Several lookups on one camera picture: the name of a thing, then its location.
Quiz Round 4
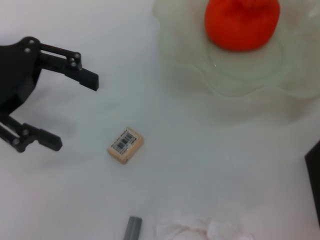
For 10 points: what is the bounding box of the white paper ball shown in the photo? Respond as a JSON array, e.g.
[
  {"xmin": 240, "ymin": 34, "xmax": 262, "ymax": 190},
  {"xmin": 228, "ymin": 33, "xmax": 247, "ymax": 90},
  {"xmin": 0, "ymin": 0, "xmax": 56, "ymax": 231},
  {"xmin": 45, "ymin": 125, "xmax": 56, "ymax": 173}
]
[{"xmin": 156, "ymin": 216, "xmax": 256, "ymax": 240}]

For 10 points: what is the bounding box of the small beige eraser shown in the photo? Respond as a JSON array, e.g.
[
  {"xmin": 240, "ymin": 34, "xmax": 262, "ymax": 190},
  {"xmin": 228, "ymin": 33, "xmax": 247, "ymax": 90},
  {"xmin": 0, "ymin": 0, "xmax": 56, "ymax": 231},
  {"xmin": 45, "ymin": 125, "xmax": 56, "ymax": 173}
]
[{"xmin": 106, "ymin": 126, "xmax": 145, "ymax": 166}]

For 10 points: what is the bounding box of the grey marker pen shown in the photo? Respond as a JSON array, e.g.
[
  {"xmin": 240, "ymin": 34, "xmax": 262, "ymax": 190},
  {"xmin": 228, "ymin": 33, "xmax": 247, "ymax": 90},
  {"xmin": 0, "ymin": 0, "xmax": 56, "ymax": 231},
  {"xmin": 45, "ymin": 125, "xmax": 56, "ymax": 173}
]
[{"xmin": 121, "ymin": 216, "xmax": 143, "ymax": 240}]

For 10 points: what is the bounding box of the red tomato-shaped object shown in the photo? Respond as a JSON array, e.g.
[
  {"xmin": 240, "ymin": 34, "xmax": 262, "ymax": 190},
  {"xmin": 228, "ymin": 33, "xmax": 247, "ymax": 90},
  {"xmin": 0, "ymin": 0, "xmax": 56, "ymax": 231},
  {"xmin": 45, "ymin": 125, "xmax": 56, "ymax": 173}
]
[{"xmin": 204, "ymin": 0, "xmax": 281, "ymax": 52}]

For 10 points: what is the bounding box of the pale green glass fruit plate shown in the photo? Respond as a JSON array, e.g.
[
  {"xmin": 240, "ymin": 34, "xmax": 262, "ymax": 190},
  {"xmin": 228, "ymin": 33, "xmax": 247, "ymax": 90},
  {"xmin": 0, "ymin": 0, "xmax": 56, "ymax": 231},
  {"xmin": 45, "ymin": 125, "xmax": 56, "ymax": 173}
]
[{"xmin": 151, "ymin": 0, "xmax": 320, "ymax": 126}]

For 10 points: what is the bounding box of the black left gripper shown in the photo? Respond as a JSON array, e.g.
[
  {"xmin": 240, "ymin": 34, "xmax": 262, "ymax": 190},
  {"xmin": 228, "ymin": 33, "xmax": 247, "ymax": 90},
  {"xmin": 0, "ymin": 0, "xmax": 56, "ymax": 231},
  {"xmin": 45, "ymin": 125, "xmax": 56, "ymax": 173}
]
[{"xmin": 0, "ymin": 36, "xmax": 100, "ymax": 154}]

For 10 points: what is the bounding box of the black mesh pen holder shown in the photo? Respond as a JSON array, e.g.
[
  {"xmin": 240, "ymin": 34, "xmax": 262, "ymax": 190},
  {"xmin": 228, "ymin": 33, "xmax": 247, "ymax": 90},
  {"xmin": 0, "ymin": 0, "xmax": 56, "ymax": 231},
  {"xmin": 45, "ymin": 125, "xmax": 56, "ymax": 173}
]
[{"xmin": 304, "ymin": 139, "xmax": 320, "ymax": 226}]

